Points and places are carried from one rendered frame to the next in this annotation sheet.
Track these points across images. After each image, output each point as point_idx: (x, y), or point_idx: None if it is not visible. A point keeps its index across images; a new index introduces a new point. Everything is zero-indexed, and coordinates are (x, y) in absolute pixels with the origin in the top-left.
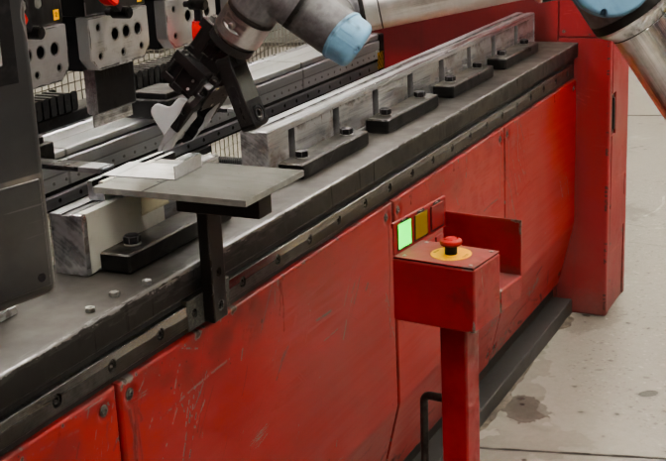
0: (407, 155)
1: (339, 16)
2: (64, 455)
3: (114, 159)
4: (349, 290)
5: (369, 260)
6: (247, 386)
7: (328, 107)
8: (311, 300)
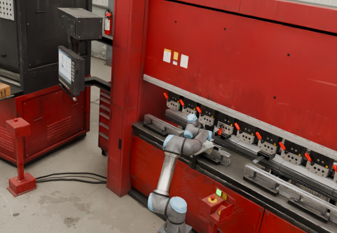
0: (276, 206)
1: (185, 129)
2: (163, 156)
3: (247, 153)
4: (237, 207)
5: (248, 210)
6: (199, 187)
7: (273, 180)
8: None
